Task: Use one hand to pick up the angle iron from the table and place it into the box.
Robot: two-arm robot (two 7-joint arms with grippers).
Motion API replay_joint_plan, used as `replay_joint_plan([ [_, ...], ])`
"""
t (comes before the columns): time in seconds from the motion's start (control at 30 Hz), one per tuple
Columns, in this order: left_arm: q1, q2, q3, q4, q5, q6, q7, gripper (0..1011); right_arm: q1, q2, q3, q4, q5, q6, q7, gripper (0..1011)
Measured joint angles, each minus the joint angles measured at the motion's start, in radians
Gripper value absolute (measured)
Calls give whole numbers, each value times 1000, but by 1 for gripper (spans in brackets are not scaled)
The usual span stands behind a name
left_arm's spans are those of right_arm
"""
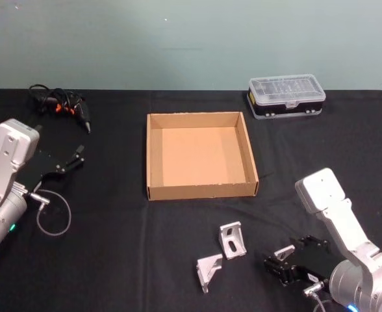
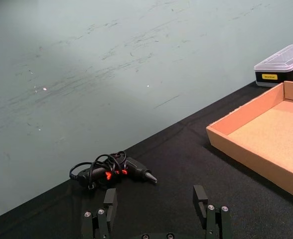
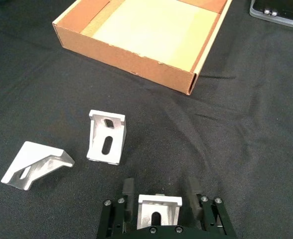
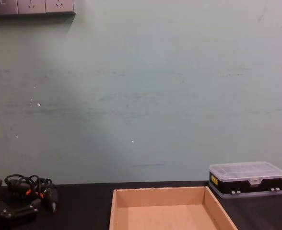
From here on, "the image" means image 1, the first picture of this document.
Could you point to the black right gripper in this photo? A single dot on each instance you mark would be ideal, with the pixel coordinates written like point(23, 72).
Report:
point(314, 263)

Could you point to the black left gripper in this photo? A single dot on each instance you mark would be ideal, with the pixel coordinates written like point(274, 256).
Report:
point(38, 169)

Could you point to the silver metal angle bracket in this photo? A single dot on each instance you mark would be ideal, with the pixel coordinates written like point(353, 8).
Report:
point(283, 253)
point(208, 269)
point(232, 242)

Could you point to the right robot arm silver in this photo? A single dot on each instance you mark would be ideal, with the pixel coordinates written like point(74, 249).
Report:
point(350, 237)

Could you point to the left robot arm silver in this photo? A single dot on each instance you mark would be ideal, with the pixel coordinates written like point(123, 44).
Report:
point(6, 182)

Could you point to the black table cloth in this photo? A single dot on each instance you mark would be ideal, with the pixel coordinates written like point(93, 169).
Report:
point(113, 253)

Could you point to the shallow brown cardboard tray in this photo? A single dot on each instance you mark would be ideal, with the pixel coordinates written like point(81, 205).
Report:
point(197, 156)

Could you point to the clear plastic case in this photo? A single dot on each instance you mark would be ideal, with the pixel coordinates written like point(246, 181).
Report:
point(285, 94)

